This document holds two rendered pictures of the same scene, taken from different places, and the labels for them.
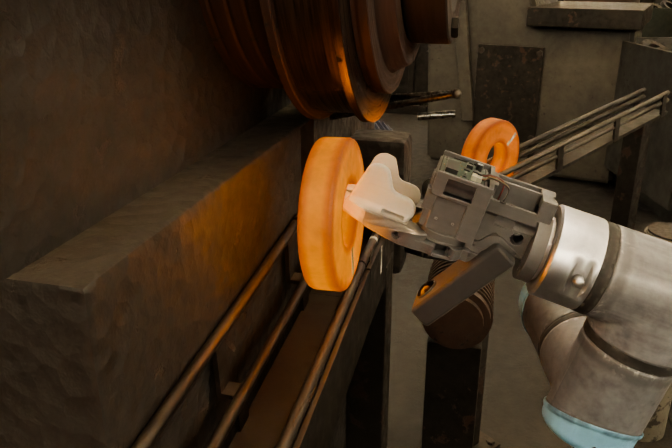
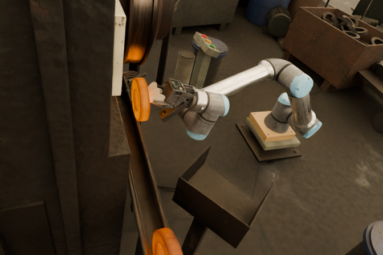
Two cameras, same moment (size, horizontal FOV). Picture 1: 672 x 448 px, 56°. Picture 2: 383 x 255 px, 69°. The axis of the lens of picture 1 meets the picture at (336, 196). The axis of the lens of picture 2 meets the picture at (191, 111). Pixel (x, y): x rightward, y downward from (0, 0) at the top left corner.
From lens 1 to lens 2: 0.57 m
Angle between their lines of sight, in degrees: 43
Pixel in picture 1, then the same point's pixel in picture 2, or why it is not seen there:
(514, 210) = (188, 94)
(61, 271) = (119, 149)
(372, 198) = (154, 96)
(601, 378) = (203, 125)
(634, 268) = (212, 103)
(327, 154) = (144, 88)
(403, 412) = not seen: hidden behind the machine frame
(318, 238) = (146, 112)
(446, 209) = (174, 97)
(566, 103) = not seen: outside the picture
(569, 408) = (195, 132)
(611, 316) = (207, 113)
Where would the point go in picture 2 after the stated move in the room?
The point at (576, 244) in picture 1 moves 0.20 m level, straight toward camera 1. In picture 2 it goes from (202, 100) to (216, 139)
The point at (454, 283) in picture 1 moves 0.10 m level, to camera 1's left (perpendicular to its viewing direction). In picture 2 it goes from (172, 112) to (149, 118)
